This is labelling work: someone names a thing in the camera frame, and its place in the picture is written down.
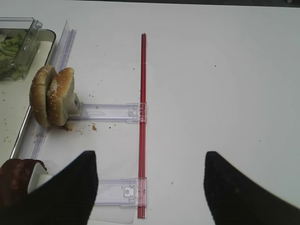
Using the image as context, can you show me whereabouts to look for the right red rail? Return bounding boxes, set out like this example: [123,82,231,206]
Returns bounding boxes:
[137,33,147,219]

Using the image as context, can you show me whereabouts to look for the right upper clear pusher track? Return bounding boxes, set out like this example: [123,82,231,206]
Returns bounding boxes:
[69,103,147,123]

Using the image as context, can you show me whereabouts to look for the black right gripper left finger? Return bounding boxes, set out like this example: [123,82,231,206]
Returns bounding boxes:
[0,151,98,225]

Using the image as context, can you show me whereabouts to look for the white pusher block sesame bun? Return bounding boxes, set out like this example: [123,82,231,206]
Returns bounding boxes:
[65,93,82,117]

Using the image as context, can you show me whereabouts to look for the green lettuce in container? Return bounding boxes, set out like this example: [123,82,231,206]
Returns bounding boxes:
[0,34,24,79]

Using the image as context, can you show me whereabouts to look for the right clear divider wall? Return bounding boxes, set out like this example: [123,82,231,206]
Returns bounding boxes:
[30,24,78,159]

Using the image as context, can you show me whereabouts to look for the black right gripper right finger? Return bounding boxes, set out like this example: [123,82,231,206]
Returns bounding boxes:
[203,151,300,225]

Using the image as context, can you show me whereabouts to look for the front sesame bun top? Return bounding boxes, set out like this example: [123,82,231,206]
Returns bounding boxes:
[29,65,57,128]

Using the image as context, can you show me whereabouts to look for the upright meat patty slices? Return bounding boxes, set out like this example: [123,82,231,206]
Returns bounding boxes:
[0,158,47,208]

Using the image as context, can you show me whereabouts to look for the clear plastic salad container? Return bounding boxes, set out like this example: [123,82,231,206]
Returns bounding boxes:
[0,17,43,80]

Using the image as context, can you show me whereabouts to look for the white pusher block patty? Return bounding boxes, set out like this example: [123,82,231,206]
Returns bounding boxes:
[27,163,53,194]

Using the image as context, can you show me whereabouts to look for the white metal tray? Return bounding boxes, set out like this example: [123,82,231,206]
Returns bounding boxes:
[0,29,56,164]

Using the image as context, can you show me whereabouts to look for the rear sesame bun top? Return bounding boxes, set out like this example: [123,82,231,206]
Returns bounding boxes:
[47,67,75,126]

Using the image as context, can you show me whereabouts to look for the right lower clear pusher track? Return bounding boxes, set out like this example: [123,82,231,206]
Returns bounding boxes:
[90,178,147,224]

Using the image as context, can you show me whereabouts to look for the clear pusher track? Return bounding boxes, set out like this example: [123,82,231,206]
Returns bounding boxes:
[90,178,147,224]
[69,103,147,123]

